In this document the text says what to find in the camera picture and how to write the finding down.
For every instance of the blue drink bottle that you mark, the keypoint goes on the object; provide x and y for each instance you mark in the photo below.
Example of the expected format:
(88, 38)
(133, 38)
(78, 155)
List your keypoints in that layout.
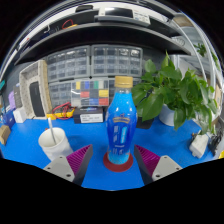
(121, 126)

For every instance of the metal spoon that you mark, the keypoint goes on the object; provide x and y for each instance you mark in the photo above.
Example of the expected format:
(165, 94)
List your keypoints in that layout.
(52, 131)

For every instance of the small teal device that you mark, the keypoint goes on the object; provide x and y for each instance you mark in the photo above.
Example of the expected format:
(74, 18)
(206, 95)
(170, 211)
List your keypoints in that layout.
(2, 85)

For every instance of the brown cardboard box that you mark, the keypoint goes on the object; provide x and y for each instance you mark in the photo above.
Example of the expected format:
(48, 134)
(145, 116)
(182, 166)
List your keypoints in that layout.
(4, 135)

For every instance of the black shelf unit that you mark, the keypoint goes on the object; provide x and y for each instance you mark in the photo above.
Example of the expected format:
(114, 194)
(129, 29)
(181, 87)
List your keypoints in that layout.
(106, 35)

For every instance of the flat round red coaster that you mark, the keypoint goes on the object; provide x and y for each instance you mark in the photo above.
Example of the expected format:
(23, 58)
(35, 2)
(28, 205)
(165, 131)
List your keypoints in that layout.
(118, 167)

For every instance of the white metal shelf rack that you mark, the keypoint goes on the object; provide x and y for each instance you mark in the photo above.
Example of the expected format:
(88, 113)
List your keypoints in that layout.
(200, 36)

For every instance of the wide grey drawer cabinet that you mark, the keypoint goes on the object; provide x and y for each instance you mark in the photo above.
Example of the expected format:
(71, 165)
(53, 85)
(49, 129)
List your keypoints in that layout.
(60, 93)

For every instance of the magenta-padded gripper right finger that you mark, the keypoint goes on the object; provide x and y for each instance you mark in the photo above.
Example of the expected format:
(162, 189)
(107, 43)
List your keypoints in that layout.
(163, 167)

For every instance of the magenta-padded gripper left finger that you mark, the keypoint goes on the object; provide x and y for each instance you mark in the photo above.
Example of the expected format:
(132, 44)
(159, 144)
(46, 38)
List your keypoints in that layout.
(61, 168)

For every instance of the yellow multimeter with red leads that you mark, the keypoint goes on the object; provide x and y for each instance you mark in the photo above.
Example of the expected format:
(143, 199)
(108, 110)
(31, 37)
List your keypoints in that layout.
(60, 114)

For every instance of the green potted plant, white pot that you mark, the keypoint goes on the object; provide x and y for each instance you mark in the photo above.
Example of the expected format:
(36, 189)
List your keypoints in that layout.
(166, 90)

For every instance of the white pegboard tray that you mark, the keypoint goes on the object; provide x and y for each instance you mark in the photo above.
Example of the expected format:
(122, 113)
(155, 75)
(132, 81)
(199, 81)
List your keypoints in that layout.
(33, 71)

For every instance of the dark grey product box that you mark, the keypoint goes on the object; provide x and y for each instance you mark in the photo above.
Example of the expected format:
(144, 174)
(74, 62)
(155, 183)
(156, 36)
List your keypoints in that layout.
(17, 95)

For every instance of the flat black box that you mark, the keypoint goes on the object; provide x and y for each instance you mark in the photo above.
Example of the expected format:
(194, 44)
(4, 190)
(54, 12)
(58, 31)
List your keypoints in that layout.
(145, 123)

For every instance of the grey small-parts drawer cabinet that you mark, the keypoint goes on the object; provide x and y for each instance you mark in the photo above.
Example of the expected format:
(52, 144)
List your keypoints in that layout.
(68, 63)
(116, 60)

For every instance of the black zip case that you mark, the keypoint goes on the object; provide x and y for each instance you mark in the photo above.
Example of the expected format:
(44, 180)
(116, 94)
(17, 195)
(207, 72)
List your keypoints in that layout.
(36, 99)

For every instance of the white power adapter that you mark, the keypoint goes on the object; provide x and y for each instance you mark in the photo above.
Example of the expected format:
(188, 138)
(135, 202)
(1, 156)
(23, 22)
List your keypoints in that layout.
(199, 146)

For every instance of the black box with white label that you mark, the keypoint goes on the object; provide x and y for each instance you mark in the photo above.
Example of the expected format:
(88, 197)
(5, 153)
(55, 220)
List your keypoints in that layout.
(87, 116)

